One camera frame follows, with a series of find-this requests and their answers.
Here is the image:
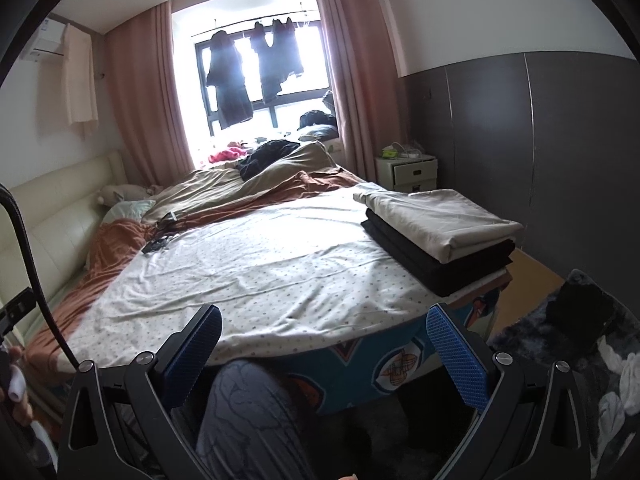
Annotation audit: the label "person's left hand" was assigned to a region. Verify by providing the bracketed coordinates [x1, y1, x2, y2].
[0, 346, 34, 429]

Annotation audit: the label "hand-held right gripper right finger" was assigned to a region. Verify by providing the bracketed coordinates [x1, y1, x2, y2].
[425, 302, 608, 480]

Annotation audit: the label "beige duvet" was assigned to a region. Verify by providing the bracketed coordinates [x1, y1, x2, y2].
[142, 141, 336, 221]

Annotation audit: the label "pink cloth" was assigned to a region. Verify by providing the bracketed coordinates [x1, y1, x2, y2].
[207, 142, 251, 165]

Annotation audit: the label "pile of clothes on floor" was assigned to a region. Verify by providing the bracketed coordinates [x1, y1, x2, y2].
[487, 269, 640, 480]

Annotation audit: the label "person's leg in patterned trousers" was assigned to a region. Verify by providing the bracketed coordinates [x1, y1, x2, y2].
[195, 359, 326, 480]

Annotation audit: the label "cream leather headboard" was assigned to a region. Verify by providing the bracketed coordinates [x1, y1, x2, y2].
[0, 150, 126, 311]

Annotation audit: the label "white dotted bedsheet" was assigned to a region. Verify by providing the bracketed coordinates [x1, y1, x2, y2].
[65, 187, 511, 361]

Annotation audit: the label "black cables on bed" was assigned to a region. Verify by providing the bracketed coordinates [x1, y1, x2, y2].
[141, 210, 181, 256]

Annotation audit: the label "pale green pillow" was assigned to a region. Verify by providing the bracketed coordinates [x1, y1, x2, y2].
[102, 200, 156, 223]

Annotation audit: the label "black cable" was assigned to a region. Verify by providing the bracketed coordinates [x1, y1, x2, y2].
[0, 184, 81, 368]

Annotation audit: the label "white nightstand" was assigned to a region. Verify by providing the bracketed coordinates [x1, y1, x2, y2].
[375, 154, 438, 192]

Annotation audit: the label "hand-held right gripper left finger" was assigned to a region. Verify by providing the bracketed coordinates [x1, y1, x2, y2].
[59, 304, 223, 480]

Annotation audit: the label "white air conditioner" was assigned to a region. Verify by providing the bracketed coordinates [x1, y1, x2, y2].
[22, 16, 68, 61]

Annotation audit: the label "pink curtain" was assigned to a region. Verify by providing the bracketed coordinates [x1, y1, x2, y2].
[102, 2, 196, 186]
[311, 0, 408, 181]

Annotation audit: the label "beige jacket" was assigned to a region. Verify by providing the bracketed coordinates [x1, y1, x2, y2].
[352, 182, 525, 263]

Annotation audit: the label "cream hanging cloth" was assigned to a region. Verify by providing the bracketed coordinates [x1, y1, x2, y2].
[62, 25, 100, 136]

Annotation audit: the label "black crumpled garment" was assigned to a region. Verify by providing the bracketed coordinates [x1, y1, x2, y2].
[237, 139, 301, 181]

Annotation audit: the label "dark framed window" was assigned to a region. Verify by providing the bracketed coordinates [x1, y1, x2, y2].
[192, 35, 336, 136]

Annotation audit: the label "black folded clothes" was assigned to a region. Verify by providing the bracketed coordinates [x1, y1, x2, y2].
[361, 207, 516, 297]

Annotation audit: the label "cream plush toy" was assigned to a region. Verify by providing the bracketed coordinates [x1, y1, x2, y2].
[97, 184, 166, 206]

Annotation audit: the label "grey wardrobe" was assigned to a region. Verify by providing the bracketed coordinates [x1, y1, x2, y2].
[400, 50, 640, 281]

